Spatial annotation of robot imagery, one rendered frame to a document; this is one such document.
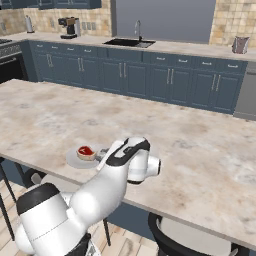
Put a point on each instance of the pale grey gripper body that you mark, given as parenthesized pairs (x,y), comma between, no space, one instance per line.
(101,154)

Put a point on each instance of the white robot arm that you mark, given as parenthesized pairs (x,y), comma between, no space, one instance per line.
(100,196)

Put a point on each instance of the red brown steak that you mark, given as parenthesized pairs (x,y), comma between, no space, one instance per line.
(86,152)

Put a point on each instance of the round grey plate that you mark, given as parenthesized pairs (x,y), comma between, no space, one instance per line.
(74,160)

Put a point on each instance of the blue lower cupboard run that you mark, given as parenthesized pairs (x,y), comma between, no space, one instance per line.
(140,76)

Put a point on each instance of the blue cupboard run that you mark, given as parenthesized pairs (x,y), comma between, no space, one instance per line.
(140,76)
(50,3)

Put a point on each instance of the black sink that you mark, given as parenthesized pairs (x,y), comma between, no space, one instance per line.
(128,42)

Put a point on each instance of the black oven with hob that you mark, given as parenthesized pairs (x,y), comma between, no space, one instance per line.
(10,65)

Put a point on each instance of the silver tap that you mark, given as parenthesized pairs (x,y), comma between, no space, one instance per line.
(137,30)

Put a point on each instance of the black silver coffee machine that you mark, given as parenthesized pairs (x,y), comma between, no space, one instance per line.
(70,27)

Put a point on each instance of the white paper towel roll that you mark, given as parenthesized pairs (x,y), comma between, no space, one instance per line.
(29,24)

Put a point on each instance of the grey dishwasher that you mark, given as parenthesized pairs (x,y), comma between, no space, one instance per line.
(247,93)

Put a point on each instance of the blue upper cupboard run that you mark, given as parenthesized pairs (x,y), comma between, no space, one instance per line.
(50,3)

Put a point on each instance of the grey wall socket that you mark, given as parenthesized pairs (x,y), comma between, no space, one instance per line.
(88,26)

